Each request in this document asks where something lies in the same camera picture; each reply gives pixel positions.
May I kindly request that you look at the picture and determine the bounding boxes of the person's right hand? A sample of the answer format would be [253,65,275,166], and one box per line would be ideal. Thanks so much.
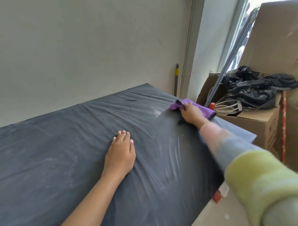
[180,102,210,129]

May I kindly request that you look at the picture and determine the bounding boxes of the person's left hand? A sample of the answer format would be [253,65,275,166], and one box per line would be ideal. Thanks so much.
[101,130,136,179]

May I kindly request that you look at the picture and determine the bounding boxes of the purple cloth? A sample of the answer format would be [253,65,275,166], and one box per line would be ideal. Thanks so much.
[169,98,217,125]

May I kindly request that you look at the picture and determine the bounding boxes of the person's left forearm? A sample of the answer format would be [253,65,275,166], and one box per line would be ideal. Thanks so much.
[60,173,126,226]

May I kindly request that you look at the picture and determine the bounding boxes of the person's right forearm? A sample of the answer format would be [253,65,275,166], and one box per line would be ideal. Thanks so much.
[199,121,298,226]

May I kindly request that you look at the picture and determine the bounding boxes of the grey pole yellow band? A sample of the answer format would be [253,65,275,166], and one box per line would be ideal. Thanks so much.
[174,63,179,97]

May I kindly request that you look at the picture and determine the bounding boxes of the dark grey covered table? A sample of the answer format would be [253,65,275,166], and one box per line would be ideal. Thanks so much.
[0,83,257,226]

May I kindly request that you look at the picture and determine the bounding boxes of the crumpled black plastic bag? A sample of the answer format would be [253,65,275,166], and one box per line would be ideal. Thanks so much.
[222,66,298,109]

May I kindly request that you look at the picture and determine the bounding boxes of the red and white package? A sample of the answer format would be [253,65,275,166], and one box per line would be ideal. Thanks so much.
[212,181,230,203]

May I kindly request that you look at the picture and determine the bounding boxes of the blue yellow fuzzy item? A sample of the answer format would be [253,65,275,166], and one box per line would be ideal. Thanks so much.
[280,91,287,163]

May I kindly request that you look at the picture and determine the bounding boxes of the tall plain cardboard box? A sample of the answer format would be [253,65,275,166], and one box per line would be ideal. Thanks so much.
[238,0,298,76]

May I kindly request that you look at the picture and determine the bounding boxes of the coil of white cables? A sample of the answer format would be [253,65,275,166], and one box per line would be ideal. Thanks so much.
[214,99,244,116]

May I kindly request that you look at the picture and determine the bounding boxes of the grey wall pipe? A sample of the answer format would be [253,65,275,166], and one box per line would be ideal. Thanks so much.
[179,0,196,98]

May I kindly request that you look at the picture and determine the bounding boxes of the grey metal rail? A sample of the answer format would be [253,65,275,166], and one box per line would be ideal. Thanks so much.
[205,7,260,107]

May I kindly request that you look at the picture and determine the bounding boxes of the bright window pale frame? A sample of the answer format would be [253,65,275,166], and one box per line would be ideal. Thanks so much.
[218,0,253,73]

